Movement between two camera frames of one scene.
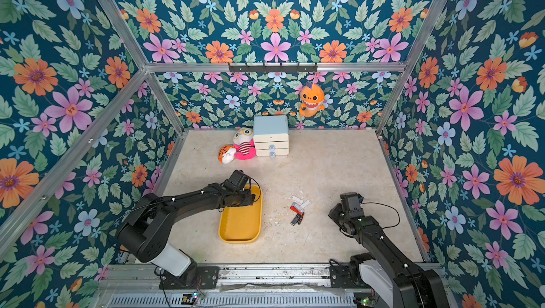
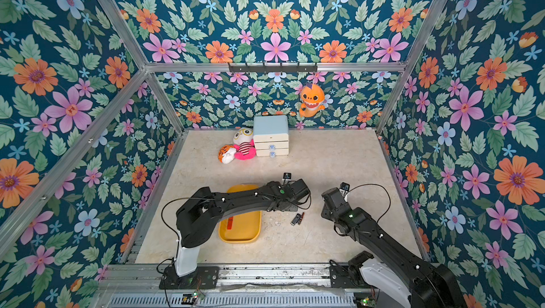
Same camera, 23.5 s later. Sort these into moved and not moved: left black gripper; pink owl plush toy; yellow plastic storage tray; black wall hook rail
Moved: left black gripper
Not moved: pink owl plush toy; yellow plastic storage tray; black wall hook rail
